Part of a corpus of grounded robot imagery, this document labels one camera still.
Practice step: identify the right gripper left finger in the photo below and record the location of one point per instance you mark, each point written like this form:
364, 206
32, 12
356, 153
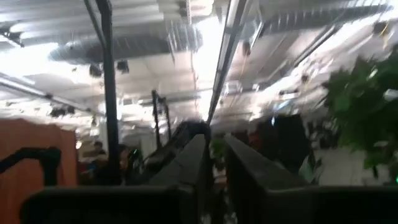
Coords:
192, 161

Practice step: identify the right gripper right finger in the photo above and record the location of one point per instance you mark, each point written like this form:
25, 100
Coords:
248, 168

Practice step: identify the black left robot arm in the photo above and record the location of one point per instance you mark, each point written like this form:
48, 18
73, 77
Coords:
189, 127

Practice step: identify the thin black stand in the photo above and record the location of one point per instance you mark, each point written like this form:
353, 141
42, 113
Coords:
155, 118

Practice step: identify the person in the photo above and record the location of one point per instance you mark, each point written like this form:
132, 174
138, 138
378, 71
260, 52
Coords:
99, 147

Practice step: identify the long ceiling light fixture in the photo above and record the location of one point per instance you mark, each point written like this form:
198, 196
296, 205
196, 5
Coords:
230, 46

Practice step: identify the leafy plant in black pot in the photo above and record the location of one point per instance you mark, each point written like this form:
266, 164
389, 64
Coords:
363, 109

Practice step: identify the orange partition panel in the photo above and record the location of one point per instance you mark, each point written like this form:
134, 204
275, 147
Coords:
28, 146

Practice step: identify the black vertical frame post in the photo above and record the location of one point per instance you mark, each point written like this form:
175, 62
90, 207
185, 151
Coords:
110, 93

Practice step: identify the silver ventilation duct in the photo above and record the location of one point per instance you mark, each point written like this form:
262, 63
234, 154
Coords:
130, 46

